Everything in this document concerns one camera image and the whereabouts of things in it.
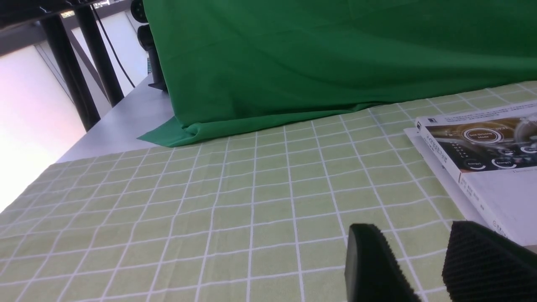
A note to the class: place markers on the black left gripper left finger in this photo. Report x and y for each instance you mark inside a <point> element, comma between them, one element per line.
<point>372,273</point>

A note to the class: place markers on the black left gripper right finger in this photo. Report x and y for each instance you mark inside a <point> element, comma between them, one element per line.
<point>483,266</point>

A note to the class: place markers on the white bottom book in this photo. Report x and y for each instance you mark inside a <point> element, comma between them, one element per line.
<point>455,204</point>

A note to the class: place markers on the white self-driving textbook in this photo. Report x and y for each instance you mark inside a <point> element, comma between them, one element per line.
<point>491,155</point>

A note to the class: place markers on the green checkered tablecloth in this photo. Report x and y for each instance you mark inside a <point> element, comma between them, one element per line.
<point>260,217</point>

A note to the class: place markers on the green backdrop cloth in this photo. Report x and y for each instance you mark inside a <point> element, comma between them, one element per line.
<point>238,66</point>

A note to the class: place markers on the black clamp mount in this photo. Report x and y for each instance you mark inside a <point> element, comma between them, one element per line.
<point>146,40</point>

